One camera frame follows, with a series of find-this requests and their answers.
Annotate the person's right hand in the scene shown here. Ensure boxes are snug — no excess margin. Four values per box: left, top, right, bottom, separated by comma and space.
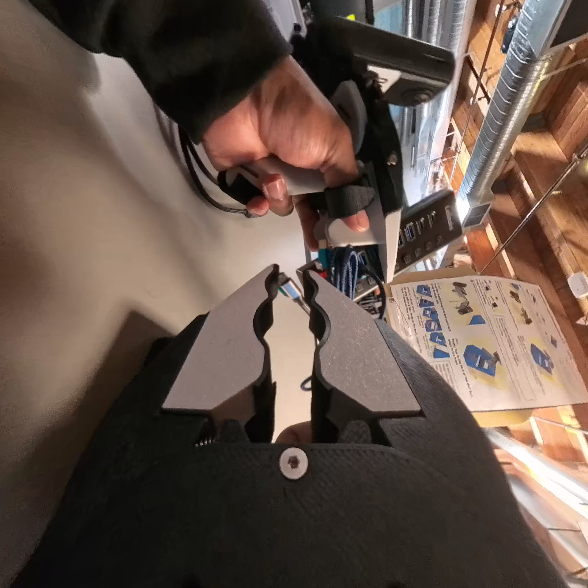
275, 419, 315, 444

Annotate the person's left forearm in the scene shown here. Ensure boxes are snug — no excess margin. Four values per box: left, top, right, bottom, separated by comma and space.
28, 0, 295, 144

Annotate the duct vent grille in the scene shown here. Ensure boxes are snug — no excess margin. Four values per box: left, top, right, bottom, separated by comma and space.
462, 204, 494, 228
544, 0, 588, 49

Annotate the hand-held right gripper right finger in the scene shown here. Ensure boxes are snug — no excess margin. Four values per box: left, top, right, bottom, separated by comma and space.
303, 269, 423, 420

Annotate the person's left hand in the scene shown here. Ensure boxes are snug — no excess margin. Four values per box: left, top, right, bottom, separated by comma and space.
201, 57, 370, 252

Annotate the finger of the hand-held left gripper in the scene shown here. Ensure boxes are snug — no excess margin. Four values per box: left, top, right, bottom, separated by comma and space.
378, 208, 402, 285

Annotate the silver braided usb cable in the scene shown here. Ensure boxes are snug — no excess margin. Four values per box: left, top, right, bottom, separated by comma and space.
275, 272, 314, 318

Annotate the printed instruction sheet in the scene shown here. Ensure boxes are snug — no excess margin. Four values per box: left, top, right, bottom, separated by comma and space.
388, 275, 588, 413

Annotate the metal ceiling rod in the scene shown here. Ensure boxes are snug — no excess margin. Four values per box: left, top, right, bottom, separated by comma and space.
480, 146, 588, 274

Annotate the slim black usb hub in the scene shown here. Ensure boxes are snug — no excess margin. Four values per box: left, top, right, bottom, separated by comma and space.
396, 189, 462, 272

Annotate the instruction sheet on clipboard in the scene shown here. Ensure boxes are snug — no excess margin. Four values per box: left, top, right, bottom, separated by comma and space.
385, 269, 588, 428

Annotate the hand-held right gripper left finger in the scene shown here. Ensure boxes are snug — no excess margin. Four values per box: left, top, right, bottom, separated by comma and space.
161, 263, 282, 421

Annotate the slim silver ventilation duct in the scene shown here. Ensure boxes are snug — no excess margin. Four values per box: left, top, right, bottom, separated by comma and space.
395, 0, 469, 157

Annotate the wide silver ventilation duct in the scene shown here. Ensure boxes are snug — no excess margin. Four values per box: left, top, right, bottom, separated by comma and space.
457, 0, 570, 205

